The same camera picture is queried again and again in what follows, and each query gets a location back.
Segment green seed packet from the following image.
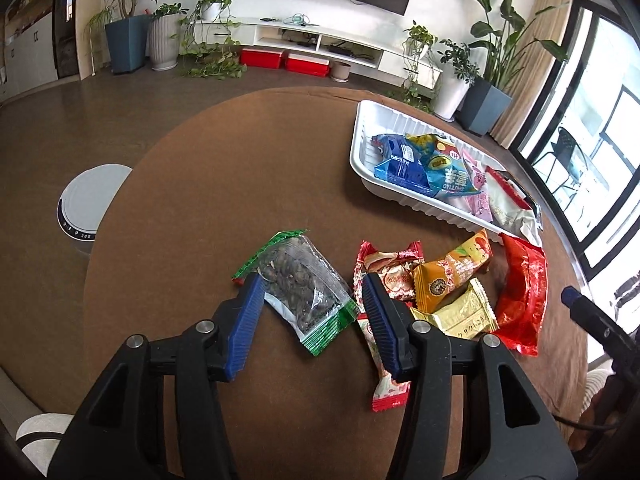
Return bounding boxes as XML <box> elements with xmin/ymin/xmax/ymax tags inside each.
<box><xmin>232</xmin><ymin>230</ymin><xmax>359</xmax><ymax>356</ymax></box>

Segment gold wafer packet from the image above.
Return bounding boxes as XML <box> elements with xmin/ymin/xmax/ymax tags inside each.
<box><xmin>409</xmin><ymin>278</ymin><xmax>499</xmax><ymax>340</ymax></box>

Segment red snack bag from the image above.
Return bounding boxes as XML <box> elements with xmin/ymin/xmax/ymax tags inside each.
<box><xmin>495</xmin><ymin>234</ymin><xmax>549</xmax><ymax>356</ymax></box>

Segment pink white snack packet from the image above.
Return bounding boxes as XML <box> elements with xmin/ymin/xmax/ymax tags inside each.
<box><xmin>447</xmin><ymin>151</ymin><xmax>492</xmax><ymax>223</ymax></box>

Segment dark blue biscuit pack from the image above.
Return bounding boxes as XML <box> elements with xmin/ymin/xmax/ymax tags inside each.
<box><xmin>371</xmin><ymin>133</ymin><xmax>436</xmax><ymax>197</ymax></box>

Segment white red sausage snack packet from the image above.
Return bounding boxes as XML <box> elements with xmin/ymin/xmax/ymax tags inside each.
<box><xmin>485</xmin><ymin>167</ymin><xmax>542</xmax><ymax>247</ymax></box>

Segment light blue chips bag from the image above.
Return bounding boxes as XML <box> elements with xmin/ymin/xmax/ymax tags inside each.
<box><xmin>406</xmin><ymin>133</ymin><xmax>480</xmax><ymax>197</ymax></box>

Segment orange snack packet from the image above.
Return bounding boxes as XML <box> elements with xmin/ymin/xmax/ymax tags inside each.
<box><xmin>412</xmin><ymin>229</ymin><xmax>492</xmax><ymax>314</ymax></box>

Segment red strawberry snack packet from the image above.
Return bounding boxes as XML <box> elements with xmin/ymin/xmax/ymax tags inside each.
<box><xmin>357</xmin><ymin>313</ymin><xmax>410</xmax><ymax>413</ymax></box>

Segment white round stool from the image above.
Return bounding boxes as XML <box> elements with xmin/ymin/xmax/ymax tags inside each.
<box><xmin>56</xmin><ymin>164</ymin><xmax>132</xmax><ymax>256</ymax></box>

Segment white plastic tray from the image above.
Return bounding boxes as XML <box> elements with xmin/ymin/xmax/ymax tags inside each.
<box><xmin>349</xmin><ymin>100</ymin><xmax>504</xmax><ymax>244</ymax></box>

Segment grey tall planter right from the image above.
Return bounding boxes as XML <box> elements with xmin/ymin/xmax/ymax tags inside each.
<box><xmin>469</xmin><ymin>0</ymin><xmax>568</xmax><ymax>109</ymax></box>

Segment white tall planter right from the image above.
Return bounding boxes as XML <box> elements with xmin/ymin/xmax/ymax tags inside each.
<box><xmin>431</xmin><ymin>39</ymin><xmax>480</xmax><ymax>122</ymax></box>

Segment red storage box right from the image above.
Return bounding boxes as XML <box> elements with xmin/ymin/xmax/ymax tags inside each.
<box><xmin>284</xmin><ymin>52</ymin><xmax>330</xmax><ymax>77</ymax></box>

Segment red storage box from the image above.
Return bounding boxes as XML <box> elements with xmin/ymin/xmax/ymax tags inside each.
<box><xmin>284</xmin><ymin>52</ymin><xmax>330</xmax><ymax>77</ymax></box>
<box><xmin>240</xmin><ymin>48</ymin><xmax>284</xmax><ymax>70</ymax></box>

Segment red storage box left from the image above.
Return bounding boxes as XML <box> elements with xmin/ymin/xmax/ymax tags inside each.
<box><xmin>240</xmin><ymin>48</ymin><xmax>284</xmax><ymax>70</ymax></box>

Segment small beige pot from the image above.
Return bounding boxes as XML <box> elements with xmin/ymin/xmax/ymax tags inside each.
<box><xmin>329</xmin><ymin>61</ymin><xmax>352</xmax><ymax>84</ymax></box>

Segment trailing pothos plant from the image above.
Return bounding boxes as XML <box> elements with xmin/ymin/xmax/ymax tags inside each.
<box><xmin>179</xmin><ymin>0</ymin><xmax>246</xmax><ymax>80</ymax></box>

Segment white tv console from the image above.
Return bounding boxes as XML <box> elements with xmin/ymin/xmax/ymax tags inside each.
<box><xmin>192</xmin><ymin>16</ymin><xmax>444</xmax><ymax>92</ymax></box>

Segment white ribbed planter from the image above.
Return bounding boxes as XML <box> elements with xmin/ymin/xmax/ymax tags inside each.
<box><xmin>148</xmin><ymin>2</ymin><xmax>188</xmax><ymax>72</ymax></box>

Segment blue planter with tree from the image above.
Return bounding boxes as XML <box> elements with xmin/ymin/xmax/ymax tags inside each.
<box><xmin>87</xmin><ymin>0</ymin><xmax>157</xmax><ymax>75</ymax></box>

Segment beige curtain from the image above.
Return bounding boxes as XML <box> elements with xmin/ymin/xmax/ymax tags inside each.
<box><xmin>490</xmin><ymin>0</ymin><xmax>573</xmax><ymax>148</ymax></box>

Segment wooden wall cabinet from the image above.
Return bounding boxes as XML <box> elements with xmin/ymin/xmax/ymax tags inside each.
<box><xmin>0</xmin><ymin>0</ymin><xmax>104</xmax><ymax>106</ymax></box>

